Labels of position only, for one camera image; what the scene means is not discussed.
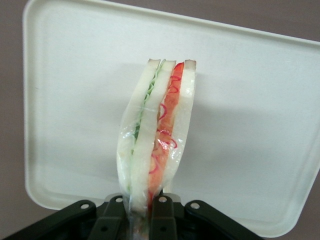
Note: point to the foil-backed sandwich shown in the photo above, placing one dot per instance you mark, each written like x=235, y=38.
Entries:
x=142, y=150

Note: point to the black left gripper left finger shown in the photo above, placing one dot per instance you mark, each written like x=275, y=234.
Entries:
x=110, y=220

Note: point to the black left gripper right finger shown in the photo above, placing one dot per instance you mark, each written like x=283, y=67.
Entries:
x=162, y=220

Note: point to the cream plastic tray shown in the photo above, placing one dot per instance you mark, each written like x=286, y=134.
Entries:
x=250, y=125

